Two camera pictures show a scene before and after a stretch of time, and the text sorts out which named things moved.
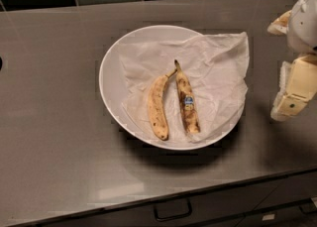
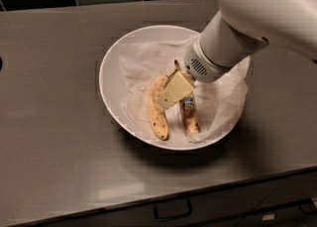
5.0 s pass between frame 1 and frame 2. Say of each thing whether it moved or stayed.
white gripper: moved
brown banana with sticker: stayed
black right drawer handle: stayed
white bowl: stayed
